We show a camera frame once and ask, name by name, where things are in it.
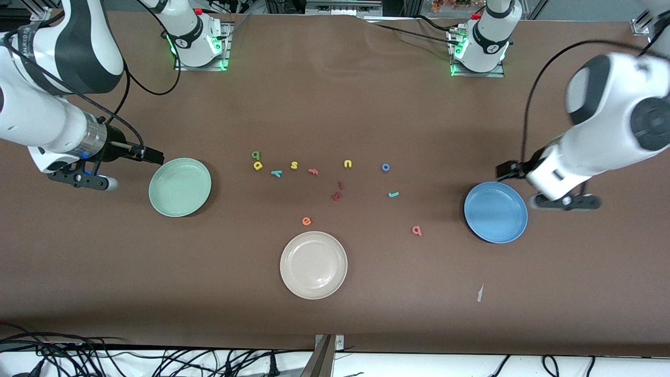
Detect light green round plate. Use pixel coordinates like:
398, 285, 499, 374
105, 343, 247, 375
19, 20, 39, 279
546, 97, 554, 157
148, 158, 213, 218

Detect blue round plate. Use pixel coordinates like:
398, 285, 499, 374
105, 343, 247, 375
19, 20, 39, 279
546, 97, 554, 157
464, 181, 529, 244

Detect orange artificial flowers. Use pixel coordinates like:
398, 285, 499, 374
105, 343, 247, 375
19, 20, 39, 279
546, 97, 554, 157
430, 0, 487, 14

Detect brown table cover sheet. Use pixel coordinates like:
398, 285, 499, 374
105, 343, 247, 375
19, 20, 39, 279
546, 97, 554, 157
0, 10, 670, 358

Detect beige round plate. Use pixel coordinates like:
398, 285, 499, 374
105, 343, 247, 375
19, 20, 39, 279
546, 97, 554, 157
280, 231, 348, 300

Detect grey metal box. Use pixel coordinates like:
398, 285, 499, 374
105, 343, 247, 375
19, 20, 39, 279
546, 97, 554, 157
305, 0, 384, 17

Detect grey metal beam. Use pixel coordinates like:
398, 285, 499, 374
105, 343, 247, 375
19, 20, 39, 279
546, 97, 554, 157
299, 335, 333, 377

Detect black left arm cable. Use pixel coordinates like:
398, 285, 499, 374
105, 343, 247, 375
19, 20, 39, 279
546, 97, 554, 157
521, 39, 652, 169

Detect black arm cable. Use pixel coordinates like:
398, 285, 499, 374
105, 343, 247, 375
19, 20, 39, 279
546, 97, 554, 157
521, 39, 652, 169
0, 29, 182, 176

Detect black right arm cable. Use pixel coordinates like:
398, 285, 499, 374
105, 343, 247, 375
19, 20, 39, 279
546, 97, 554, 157
0, 29, 182, 176

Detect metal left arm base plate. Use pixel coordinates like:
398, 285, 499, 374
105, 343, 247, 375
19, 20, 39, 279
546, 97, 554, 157
449, 26, 506, 79

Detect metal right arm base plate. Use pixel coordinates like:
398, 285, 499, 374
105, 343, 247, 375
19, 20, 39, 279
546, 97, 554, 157
174, 21, 232, 72

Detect aluminium frame rail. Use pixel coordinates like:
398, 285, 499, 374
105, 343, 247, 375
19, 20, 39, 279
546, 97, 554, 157
29, 4, 59, 23
631, 0, 670, 36

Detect black cable lying on table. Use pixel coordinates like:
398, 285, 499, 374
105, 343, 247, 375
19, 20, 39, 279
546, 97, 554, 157
366, 21, 461, 47

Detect metal corner bracket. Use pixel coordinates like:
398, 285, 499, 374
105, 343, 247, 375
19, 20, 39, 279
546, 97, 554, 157
314, 334, 345, 351

